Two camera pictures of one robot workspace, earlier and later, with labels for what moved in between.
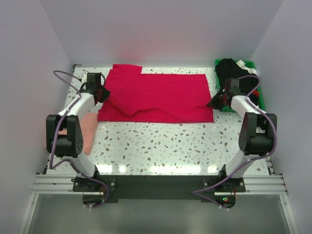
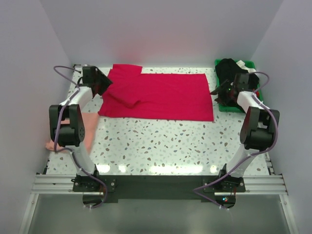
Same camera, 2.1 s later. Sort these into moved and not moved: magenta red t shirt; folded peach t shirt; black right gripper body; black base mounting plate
Moved: black right gripper body
Not moved: black base mounting plate; folded peach t shirt; magenta red t shirt
